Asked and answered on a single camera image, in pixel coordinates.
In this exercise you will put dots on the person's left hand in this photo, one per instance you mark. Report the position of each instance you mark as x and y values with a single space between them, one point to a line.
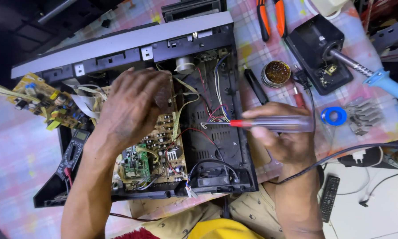
129 106

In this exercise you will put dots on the person's right hand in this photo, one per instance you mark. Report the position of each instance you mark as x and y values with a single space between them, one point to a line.
285 142

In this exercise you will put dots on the person's left fingers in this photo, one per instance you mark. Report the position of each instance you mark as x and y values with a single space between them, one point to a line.
152 78

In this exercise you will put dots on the main brown circuit board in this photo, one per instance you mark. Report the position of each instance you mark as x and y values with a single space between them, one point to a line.
162 146

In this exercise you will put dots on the silver cylindrical motor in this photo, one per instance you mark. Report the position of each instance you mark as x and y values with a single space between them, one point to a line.
185 64

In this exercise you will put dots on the green small circuit board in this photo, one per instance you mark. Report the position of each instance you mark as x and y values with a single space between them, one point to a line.
136 164

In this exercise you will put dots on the black open electronics chassis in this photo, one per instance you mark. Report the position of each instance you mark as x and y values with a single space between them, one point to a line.
215 139

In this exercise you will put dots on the black marker pen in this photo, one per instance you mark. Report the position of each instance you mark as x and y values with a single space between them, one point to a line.
255 85

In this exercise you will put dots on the black digital multimeter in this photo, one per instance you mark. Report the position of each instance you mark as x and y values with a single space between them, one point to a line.
72 154

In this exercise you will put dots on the yellow power supply board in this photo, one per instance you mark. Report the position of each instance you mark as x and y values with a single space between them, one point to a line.
43 103

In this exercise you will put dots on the black cooling fan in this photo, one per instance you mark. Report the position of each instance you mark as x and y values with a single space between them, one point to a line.
214 176

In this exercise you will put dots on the round solder flux tin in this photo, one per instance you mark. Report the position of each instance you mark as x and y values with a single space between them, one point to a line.
276 73

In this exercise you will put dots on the red test probe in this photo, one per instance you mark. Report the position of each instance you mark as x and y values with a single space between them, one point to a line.
298 96

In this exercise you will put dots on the checkered plaid table cloth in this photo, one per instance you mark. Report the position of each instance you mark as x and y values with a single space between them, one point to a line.
19 159

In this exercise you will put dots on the red fuzzy cloth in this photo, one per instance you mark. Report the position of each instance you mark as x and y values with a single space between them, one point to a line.
136 234

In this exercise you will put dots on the person's beige patterned shorts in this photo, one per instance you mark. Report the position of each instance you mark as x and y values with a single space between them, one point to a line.
252 212

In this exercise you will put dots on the black soldering iron stand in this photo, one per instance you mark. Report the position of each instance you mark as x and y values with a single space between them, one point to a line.
318 56

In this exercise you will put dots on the person's yellow shirt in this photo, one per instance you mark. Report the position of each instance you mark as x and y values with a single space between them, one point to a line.
224 229

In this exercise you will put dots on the white plastic device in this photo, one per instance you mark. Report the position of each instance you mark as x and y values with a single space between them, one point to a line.
328 7

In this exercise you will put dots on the silver aluminium heat sink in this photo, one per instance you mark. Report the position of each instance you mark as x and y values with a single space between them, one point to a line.
363 116

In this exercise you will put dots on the black remote control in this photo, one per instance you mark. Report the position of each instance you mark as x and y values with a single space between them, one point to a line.
329 198

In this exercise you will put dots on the white power adapter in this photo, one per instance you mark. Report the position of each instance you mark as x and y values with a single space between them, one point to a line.
360 156

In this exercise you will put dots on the grey perforated metal bracket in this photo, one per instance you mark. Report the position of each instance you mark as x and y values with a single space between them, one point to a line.
393 33

